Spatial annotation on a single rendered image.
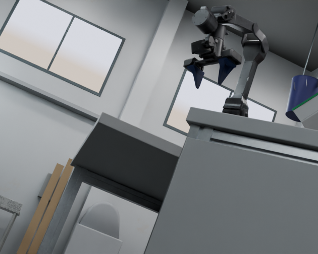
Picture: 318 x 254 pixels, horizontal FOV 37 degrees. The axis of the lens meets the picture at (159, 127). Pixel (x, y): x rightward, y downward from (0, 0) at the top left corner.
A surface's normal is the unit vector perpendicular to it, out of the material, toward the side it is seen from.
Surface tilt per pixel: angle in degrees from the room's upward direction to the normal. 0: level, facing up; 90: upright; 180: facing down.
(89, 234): 90
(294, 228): 90
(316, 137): 90
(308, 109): 90
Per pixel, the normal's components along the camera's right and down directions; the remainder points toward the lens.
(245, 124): -0.34, -0.42
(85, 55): 0.27, -0.22
